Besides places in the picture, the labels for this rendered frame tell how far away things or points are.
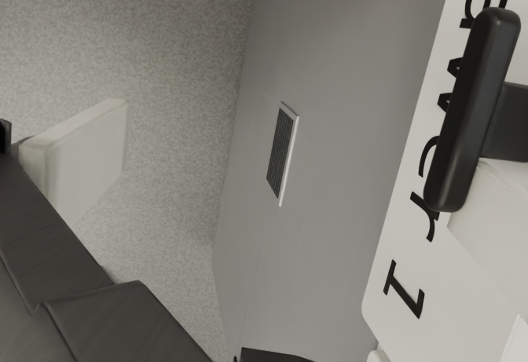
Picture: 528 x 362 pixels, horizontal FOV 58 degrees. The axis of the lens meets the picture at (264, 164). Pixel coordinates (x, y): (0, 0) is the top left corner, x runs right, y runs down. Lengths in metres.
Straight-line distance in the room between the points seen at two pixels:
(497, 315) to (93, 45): 0.96
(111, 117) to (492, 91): 0.13
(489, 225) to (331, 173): 0.30
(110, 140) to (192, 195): 0.98
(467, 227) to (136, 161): 0.97
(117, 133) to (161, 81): 0.90
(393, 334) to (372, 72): 0.21
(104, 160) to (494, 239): 0.13
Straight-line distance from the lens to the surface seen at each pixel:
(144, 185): 1.13
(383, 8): 0.42
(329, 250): 0.45
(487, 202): 0.18
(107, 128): 0.16
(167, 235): 1.19
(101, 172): 0.16
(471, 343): 0.23
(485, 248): 0.18
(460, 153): 0.18
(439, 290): 0.25
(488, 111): 0.18
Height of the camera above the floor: 1.06
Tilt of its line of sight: 68 degrees down
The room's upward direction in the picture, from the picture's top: 149 degrees clockwise
